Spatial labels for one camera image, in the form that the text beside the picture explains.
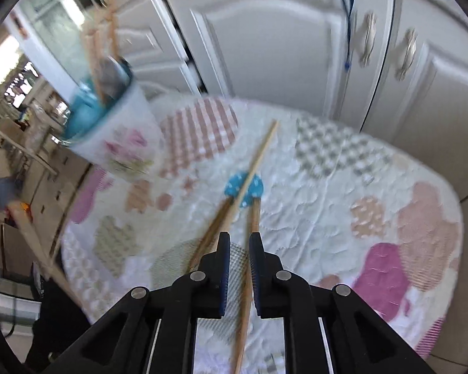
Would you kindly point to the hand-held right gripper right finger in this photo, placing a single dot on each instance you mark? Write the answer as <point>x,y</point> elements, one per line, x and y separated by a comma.
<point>255,272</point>

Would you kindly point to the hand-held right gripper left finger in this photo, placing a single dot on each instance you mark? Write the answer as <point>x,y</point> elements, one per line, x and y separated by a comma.
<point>224,272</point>

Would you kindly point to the wooden chopstick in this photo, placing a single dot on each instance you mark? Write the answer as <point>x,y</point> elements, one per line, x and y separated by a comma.
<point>210,233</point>
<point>91,62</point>
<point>241,319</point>
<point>101,43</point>
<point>263,144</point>
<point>114,31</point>
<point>35,245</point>

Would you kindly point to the white floral utensil holder cup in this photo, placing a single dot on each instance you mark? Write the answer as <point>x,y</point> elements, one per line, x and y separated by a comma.
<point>121,132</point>

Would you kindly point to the quilted patchwork mat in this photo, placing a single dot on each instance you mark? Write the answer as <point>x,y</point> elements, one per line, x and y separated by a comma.
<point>316,202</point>

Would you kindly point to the white cabinet drawer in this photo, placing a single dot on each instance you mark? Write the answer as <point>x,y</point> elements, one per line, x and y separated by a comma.
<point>148,31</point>
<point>171,80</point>

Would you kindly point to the grey utensil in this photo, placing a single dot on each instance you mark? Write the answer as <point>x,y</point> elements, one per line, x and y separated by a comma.
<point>111,76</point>

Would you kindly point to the white cabinet door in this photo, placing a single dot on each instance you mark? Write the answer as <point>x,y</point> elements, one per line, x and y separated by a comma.
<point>444,105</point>
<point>277,46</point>

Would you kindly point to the frosted glass door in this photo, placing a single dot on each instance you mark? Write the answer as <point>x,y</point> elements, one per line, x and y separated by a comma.
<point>50,19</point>

